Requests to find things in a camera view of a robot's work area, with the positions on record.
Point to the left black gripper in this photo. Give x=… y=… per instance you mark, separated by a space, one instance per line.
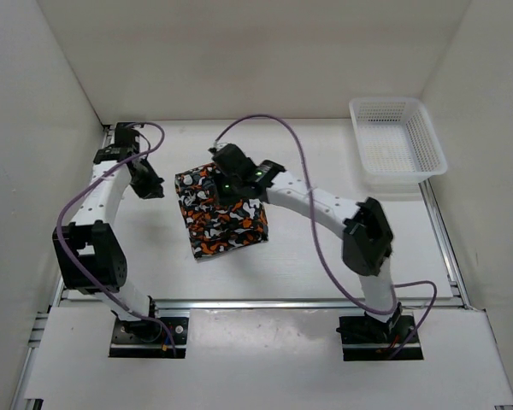
x=154 y=189

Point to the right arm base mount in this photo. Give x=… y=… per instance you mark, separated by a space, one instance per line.
x=361 y=342

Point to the orange camouflage shorts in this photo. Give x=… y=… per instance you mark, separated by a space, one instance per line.
x=214 y=228

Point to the aluminium right side rail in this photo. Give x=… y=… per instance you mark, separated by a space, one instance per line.
x=445 y=247

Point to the aluminium front rail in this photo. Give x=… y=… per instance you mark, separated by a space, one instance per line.
x=454 y=302

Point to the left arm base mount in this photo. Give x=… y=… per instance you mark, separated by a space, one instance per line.
x=147 y=340

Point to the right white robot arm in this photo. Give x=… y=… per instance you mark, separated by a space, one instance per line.
x=362 y=227

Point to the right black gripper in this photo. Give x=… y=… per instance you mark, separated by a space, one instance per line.
x=221 y=196

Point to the white plastic basket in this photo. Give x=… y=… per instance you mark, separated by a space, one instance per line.
x=396 y=141

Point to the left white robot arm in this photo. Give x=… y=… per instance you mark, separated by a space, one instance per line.
x=127 y=303

